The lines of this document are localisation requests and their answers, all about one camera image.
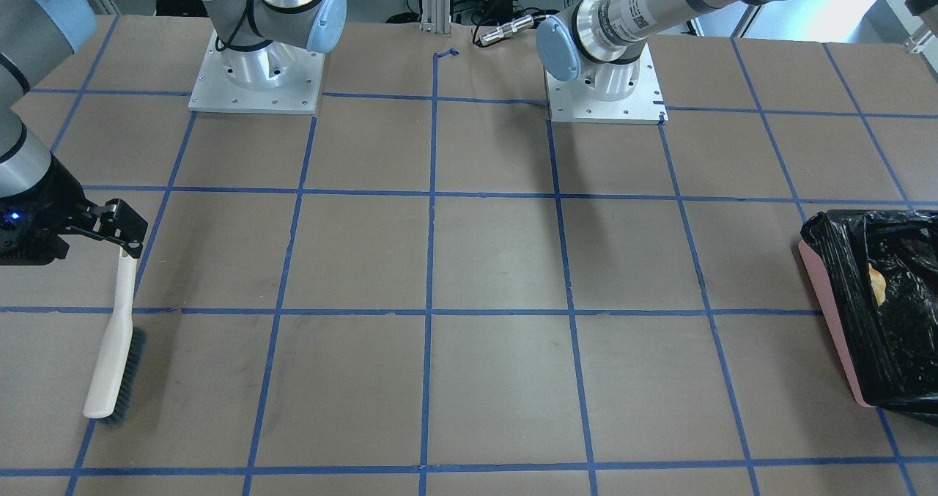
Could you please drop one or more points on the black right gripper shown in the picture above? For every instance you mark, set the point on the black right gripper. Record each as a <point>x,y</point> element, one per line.
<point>53,195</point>

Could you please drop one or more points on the beige hand brush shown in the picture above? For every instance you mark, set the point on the beige hand brush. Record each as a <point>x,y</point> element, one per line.
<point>119,356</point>

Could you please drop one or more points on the brown bread roll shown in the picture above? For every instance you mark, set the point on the brown bread roll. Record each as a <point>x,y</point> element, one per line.
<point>878,285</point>

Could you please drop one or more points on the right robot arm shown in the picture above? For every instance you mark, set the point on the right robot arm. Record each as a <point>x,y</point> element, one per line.
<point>36,37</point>

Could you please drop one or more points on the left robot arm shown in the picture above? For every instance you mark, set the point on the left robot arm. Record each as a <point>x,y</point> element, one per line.
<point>604,31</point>

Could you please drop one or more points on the bin with black bag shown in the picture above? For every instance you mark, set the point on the bin with black bag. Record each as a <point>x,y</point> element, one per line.
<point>888,353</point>

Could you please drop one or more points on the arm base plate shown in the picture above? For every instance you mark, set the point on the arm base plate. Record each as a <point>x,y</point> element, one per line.
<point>610,93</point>
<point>277,79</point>

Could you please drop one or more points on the aluminium frame post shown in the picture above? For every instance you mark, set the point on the aluminium frame post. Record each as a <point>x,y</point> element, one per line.
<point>435,16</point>

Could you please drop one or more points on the metal cable connector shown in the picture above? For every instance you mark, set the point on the metal cable connector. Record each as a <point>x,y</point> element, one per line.
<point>505,31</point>

